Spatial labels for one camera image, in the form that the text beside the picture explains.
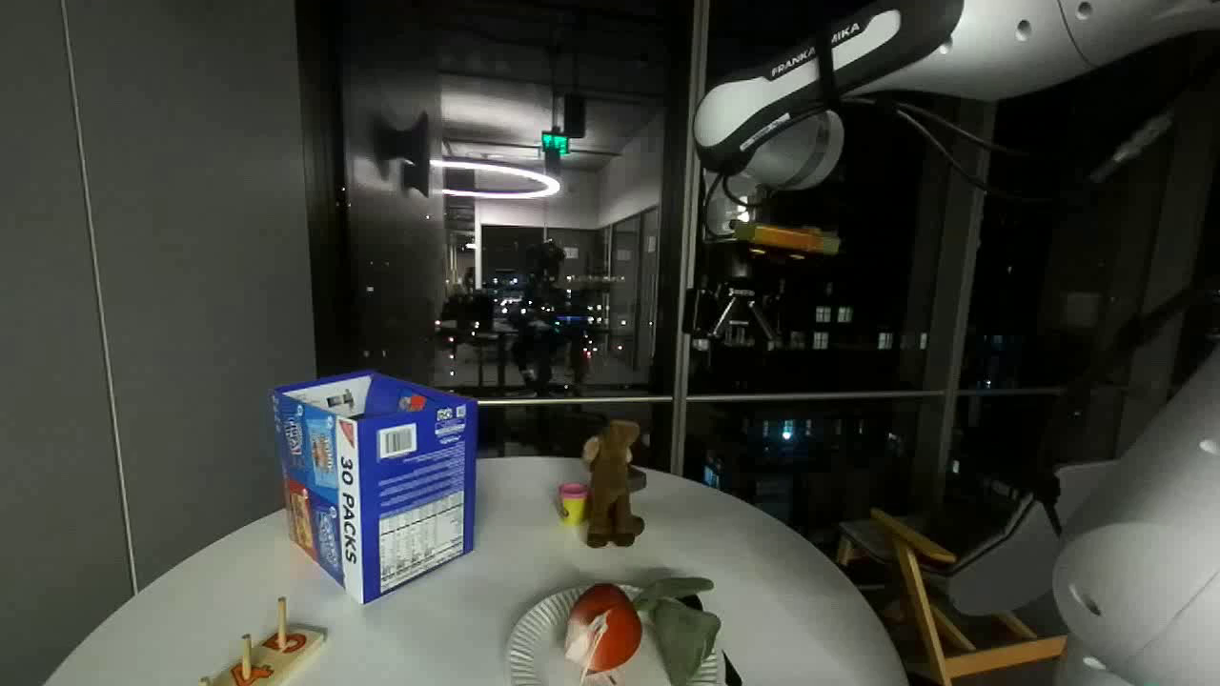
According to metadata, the white paper plate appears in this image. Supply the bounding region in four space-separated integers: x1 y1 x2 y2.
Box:
502 579 732 686

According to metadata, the window horizontal rail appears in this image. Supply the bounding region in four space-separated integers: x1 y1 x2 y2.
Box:
473 385 1108 412

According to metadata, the wooden peg board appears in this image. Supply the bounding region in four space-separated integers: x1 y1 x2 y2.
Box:
203 595 330 686

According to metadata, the brown plush toy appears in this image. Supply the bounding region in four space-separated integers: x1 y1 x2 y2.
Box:
579 417 653 554

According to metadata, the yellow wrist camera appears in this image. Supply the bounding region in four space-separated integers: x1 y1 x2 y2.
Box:
745 221 845 261

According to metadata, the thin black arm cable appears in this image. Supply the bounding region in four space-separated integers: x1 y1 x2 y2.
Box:
887 97 1023 195

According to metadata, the blue cardboard box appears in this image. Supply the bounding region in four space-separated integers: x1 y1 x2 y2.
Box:
267 369 485 606

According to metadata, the wooden lounge chair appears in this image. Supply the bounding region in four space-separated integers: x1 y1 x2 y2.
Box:
830 487 1077 686

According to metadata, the window frame post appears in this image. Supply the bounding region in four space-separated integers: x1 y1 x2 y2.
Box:
667 0 713 479

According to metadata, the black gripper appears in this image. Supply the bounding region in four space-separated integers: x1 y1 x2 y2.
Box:
690 247 783 350

